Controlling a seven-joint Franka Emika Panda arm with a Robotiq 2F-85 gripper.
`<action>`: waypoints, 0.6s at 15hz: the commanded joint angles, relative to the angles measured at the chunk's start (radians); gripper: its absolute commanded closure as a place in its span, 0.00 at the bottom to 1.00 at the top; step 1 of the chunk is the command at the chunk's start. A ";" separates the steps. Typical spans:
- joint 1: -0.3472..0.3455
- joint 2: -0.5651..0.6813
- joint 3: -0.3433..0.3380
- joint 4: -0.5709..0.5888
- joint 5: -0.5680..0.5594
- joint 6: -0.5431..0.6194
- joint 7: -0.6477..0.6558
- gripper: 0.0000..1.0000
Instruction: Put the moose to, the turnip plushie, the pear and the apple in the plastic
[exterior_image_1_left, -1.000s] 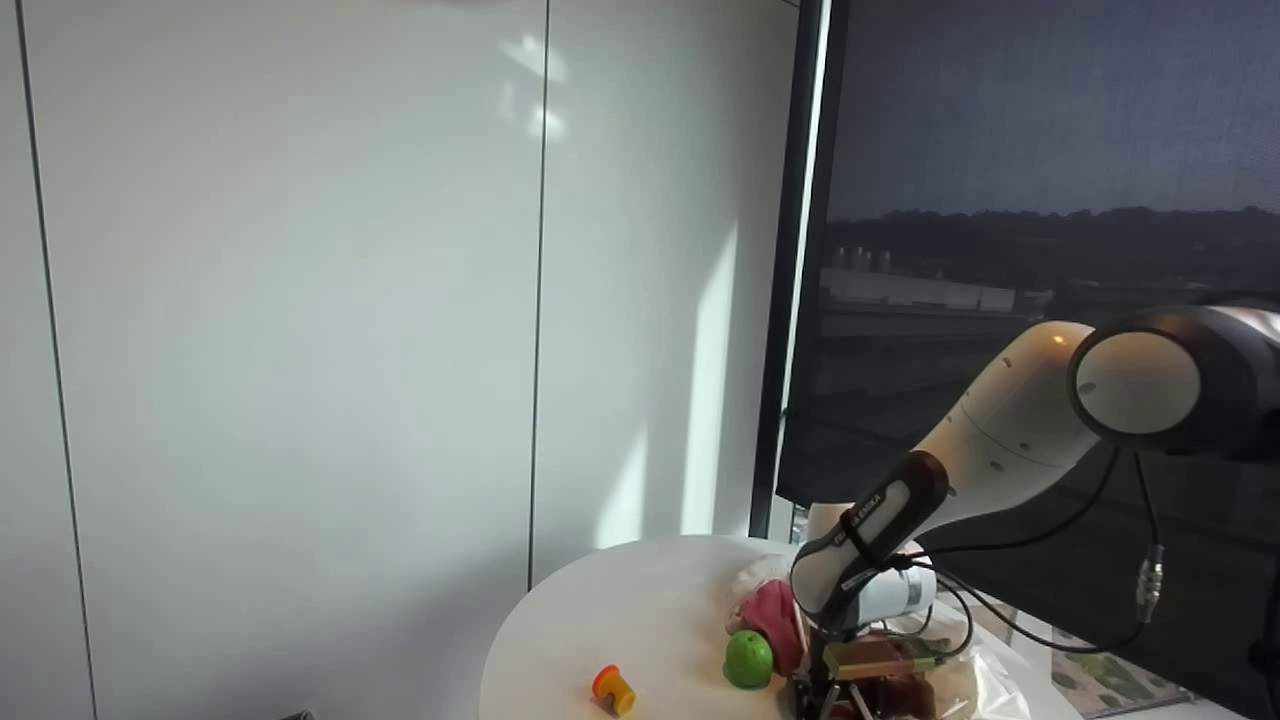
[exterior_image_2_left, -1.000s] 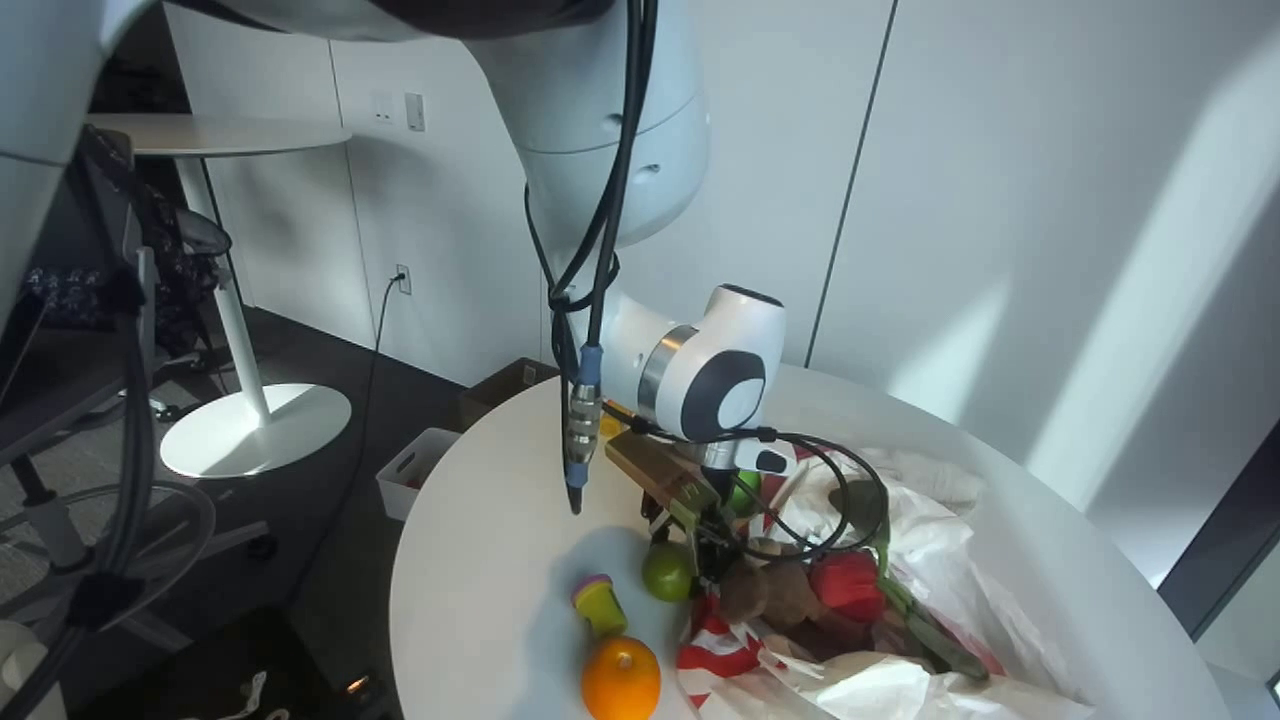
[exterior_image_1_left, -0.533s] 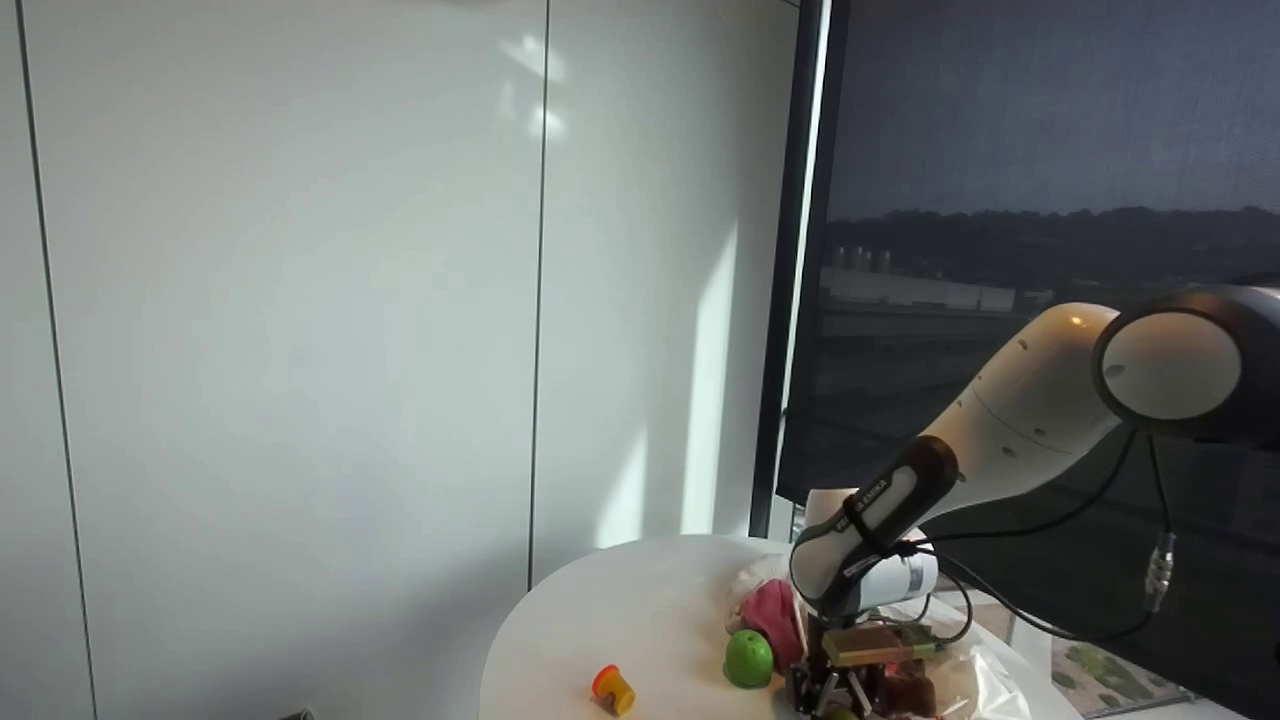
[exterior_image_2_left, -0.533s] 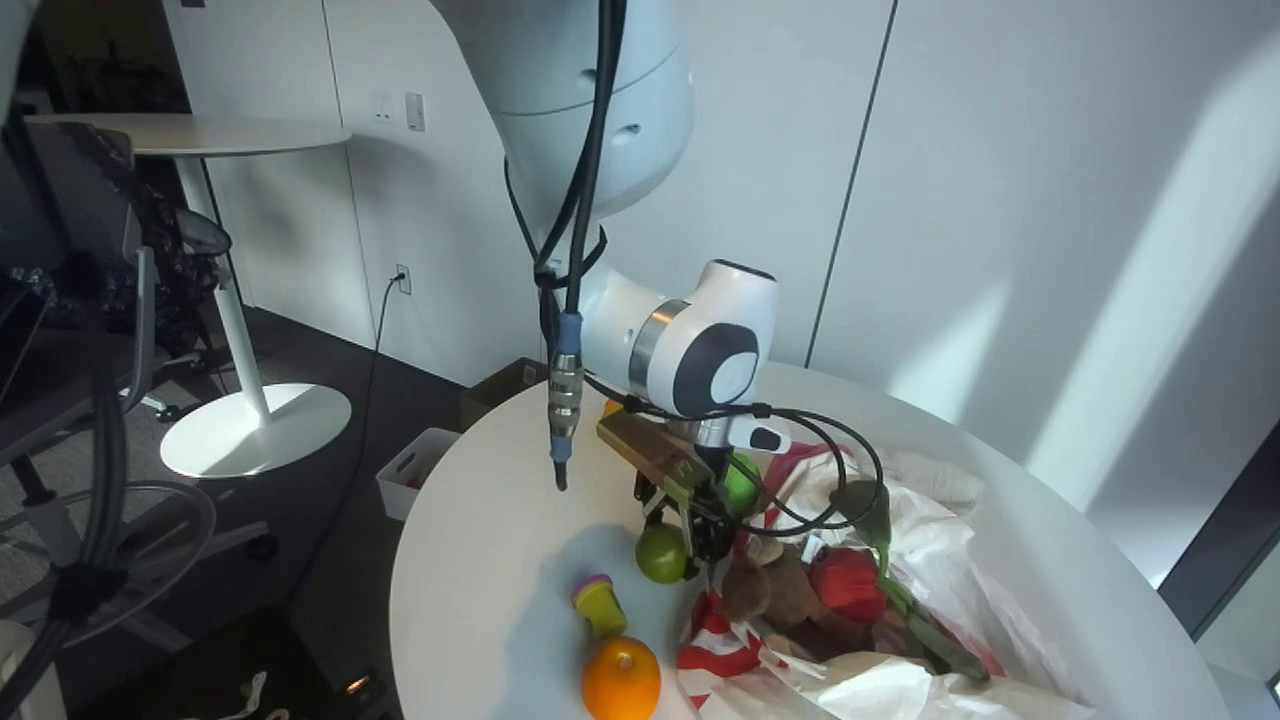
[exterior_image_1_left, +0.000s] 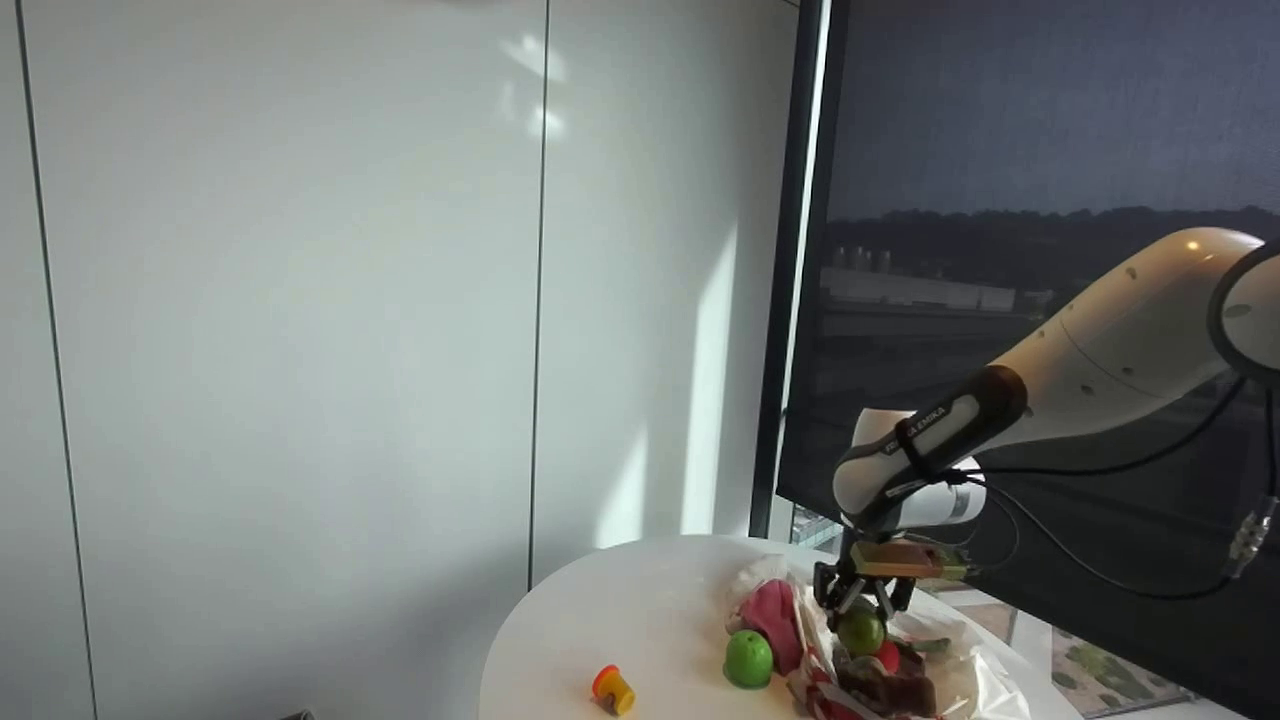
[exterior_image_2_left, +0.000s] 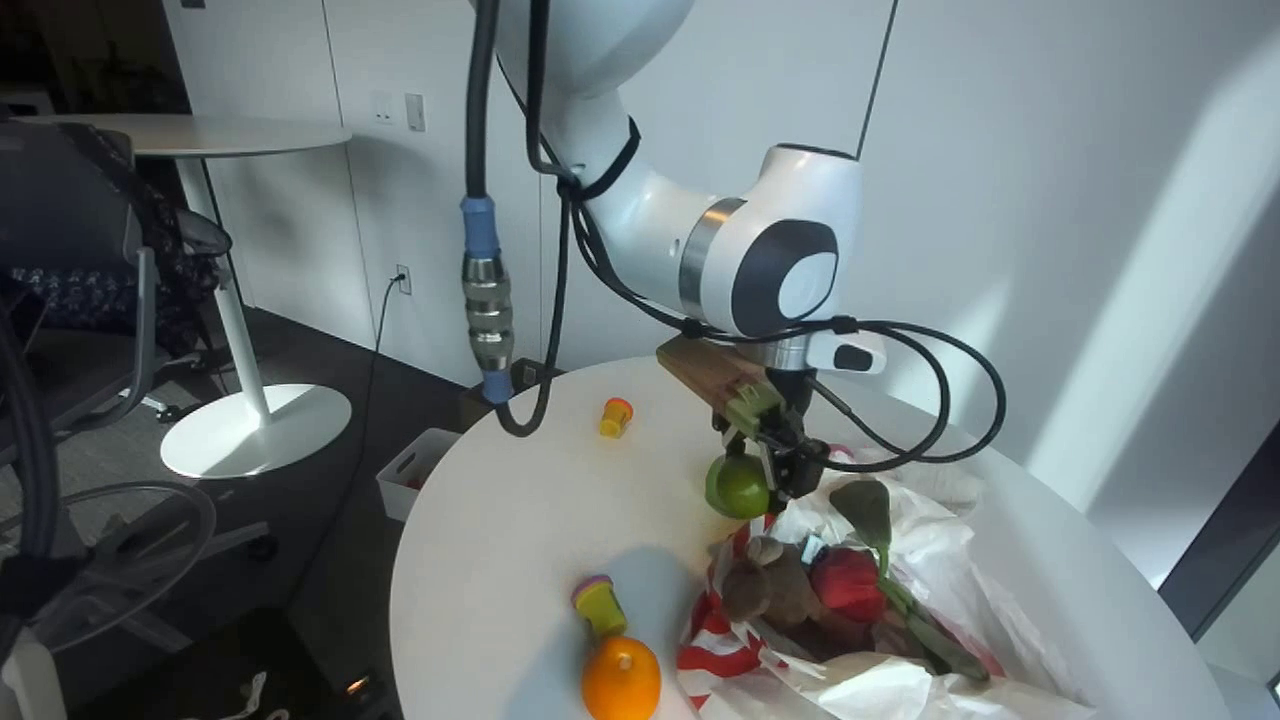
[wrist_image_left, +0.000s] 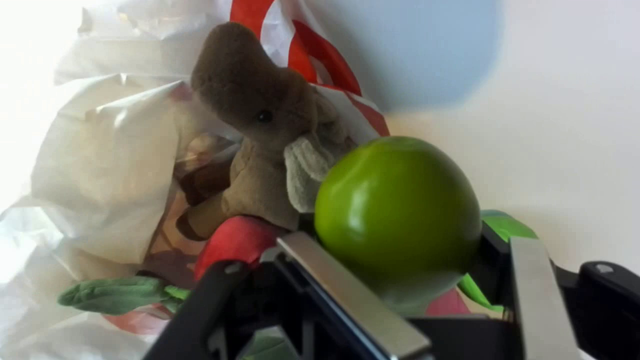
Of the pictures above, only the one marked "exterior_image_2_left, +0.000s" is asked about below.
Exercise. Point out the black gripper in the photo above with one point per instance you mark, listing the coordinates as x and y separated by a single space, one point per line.
781 414

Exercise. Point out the bright green apple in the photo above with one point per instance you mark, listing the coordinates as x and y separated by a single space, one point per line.
736 490

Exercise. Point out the brown moose plush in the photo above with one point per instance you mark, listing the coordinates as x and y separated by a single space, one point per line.
772 586

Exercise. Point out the red turnip plushie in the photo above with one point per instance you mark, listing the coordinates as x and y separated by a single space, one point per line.
853 581

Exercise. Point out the small yellow orange toy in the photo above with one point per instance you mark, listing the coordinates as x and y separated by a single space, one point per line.
614 417

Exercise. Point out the orange fruit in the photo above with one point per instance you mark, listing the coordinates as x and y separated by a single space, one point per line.
623 682

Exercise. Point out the white red plastic bag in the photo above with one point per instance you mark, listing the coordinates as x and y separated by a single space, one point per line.
962 667

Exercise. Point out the white waste bin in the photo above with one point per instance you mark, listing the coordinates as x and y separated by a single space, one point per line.
416 471

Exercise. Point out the dark office chair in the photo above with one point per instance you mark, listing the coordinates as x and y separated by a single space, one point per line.
81 266

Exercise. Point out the black foreground stand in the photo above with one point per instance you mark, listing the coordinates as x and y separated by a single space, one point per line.
43 562

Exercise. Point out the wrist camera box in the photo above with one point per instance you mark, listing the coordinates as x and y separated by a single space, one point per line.
713 382

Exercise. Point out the wall power outlet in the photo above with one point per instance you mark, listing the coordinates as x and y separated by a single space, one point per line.
400 281

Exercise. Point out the white wall switch plate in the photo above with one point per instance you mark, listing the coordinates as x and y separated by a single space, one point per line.
413 113

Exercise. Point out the white pedestal table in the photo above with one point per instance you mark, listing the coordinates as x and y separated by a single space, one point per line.
254 425

